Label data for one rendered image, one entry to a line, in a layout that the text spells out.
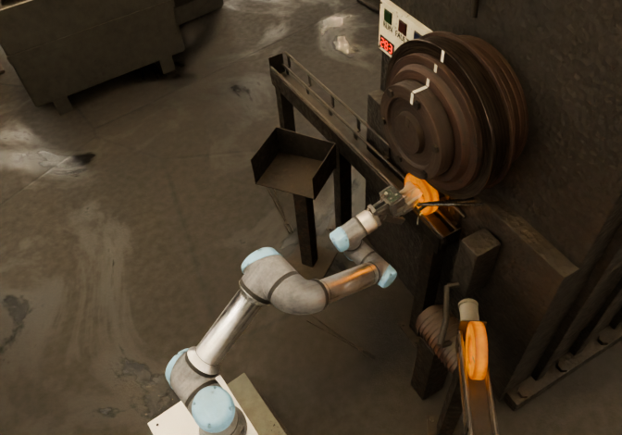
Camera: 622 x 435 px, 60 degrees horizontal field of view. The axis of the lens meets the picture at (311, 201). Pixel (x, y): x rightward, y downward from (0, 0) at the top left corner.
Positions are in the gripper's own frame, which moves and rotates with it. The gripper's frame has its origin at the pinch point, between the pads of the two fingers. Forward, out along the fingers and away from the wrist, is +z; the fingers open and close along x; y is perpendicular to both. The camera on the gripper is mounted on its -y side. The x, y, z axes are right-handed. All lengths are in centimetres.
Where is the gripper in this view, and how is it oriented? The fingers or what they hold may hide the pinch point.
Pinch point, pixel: (421, 188)
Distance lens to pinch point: 186.0
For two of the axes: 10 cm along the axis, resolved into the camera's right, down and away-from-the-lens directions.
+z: 8.3, -5.5, 0.9
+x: -4.8, -6.3, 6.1
